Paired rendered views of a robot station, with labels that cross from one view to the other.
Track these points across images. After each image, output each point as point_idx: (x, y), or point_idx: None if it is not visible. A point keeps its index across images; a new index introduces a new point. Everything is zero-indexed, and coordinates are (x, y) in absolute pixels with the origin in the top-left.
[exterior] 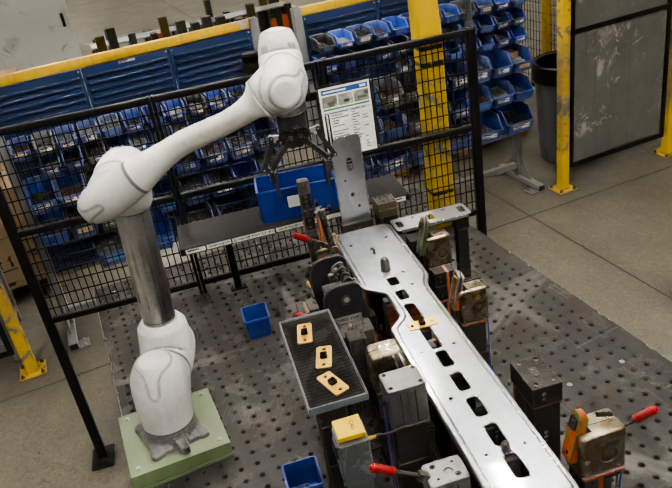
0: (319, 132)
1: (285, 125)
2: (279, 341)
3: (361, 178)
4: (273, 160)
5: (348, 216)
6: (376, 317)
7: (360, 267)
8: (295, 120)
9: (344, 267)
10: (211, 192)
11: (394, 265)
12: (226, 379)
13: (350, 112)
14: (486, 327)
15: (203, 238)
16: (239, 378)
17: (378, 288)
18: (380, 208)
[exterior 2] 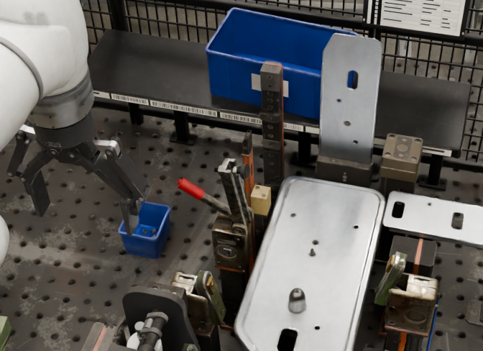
0: (111, 159)
1: (36, 133)
2: (158, 277)
3: (369, 107)
4: (32, 161)
5: (332, 149)
6: (279, 341)
7: (267, 275)
8: (52, 134)
9: (157, 332)
10: (164, 1)
11: (316, 304)
12: (52, 306)
13: None
14: None
15: (116, 77)
16: (67, 314)
17: (254, 342)
18: (385, 164)
